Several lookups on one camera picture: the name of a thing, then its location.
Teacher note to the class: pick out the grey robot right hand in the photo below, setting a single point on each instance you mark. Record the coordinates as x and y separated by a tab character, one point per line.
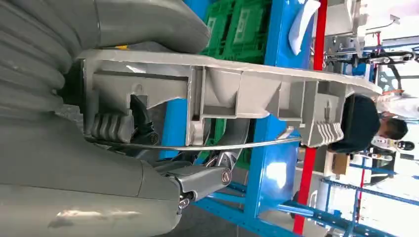
65	170

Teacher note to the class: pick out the red barrier belt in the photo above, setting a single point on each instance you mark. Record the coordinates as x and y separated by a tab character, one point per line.
320	32

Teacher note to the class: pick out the white plastic trim part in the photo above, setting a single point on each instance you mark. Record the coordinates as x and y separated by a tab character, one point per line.
302	26

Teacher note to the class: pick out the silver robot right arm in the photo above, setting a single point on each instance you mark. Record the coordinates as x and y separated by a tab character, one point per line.
29	65

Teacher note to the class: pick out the person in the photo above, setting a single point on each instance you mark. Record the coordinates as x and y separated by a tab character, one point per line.
402	106
356	124

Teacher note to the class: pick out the green plastic crate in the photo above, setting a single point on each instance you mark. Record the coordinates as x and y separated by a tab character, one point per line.
216	130
245	160
214	29
248	29

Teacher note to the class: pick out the blue metal shelf rack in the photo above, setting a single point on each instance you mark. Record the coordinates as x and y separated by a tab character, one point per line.
307	212
276	32

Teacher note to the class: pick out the brown cardboard box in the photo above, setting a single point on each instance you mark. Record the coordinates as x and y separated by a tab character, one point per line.
341	164

